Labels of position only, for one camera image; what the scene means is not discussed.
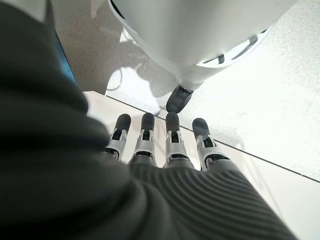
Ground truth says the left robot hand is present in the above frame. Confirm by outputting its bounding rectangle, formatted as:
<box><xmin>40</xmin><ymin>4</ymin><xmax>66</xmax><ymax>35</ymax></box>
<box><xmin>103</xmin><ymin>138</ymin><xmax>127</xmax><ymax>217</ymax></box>
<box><xmin>0</xmin><ymin>0</ymin><xmax>299</xmax><ymax>240</ymax></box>

